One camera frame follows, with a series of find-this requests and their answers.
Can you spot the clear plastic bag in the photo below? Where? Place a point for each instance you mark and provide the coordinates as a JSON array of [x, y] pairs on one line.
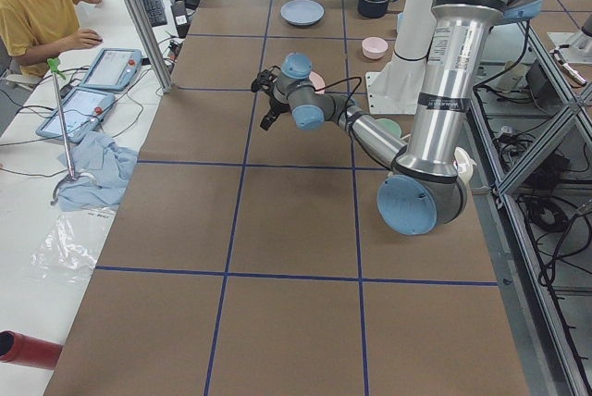
[[70, 250]]

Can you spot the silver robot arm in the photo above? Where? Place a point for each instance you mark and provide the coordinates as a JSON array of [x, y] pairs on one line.
[[423, 189]]

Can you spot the red cylinder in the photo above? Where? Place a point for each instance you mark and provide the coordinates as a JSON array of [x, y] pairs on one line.
[[20, 349]]

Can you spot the green bowl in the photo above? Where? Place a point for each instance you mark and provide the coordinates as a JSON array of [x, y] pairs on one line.
[[388, 128]]

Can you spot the light blue cloth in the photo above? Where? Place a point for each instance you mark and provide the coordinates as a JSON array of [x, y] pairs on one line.
[[110, 165]]

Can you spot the pink bowl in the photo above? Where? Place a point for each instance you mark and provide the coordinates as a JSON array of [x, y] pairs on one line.
[[374, 47]]

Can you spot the upper teach pendant tablet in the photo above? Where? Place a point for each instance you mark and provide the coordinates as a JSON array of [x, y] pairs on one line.
[[113, 69]]

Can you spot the black keyboard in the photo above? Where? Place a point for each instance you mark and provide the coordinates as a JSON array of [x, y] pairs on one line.
[[155, 12]]

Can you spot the aluminium frame post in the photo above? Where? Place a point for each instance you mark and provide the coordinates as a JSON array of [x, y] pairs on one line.
[[149, 43]]

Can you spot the light blue cup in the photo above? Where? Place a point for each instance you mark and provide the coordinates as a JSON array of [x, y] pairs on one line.
[[400, 22]]

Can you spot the metal stand with green clip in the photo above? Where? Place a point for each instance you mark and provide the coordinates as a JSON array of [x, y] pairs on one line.
[[72, 175]]

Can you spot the cream toaster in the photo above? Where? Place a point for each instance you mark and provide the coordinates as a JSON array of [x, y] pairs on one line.
[[464, 167]]

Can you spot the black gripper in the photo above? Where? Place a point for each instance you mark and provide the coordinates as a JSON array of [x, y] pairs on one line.
[[276, 106]]

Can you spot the teach pendant tablet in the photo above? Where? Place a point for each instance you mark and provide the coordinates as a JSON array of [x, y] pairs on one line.
[[113, 69], [83, 109]]

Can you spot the white camera pole base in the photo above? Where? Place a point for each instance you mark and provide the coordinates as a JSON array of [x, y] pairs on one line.
[[395, 89]]

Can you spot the lower teach pendant tablet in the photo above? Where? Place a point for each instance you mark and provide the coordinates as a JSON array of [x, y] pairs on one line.
[[83, 109]]

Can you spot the light blue plate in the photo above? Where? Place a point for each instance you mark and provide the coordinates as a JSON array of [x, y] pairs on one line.
[[302, 13]]

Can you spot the pink plate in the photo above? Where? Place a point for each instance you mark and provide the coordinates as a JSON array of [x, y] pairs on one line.
[[317, 81]]

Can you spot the person in yellow shirt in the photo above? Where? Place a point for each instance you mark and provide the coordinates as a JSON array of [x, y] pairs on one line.
[[34, 31]]

